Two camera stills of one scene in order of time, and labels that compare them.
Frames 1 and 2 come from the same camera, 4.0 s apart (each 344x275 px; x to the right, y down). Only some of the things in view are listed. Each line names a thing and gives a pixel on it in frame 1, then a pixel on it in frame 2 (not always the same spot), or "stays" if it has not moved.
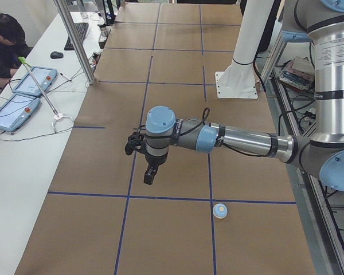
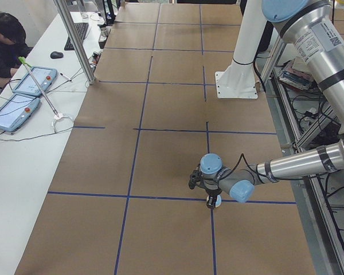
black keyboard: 82,28 stays
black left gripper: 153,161 -> 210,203
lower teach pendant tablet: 12,114 stays
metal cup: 104,32 stays
